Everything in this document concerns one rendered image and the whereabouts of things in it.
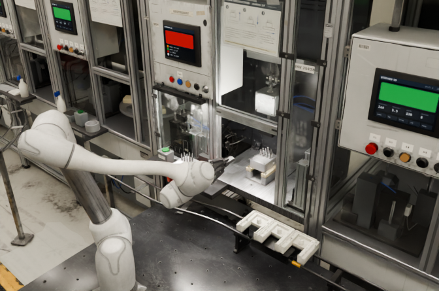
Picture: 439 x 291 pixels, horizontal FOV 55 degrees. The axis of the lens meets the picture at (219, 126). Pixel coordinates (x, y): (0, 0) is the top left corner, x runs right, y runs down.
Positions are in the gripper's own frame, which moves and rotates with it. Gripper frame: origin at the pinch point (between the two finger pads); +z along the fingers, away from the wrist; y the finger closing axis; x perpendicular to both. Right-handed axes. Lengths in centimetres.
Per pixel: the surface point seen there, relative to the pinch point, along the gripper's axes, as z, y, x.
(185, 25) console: 11, 57, 35
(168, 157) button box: 1.1, -14.4, 43.3
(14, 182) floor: -8, -115, 252
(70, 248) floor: -23, -115, 133
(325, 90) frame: 14, 41, -39
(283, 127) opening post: 14.6, 18.7, -20.3
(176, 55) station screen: 10, 42, 42
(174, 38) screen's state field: 10, 51, 42
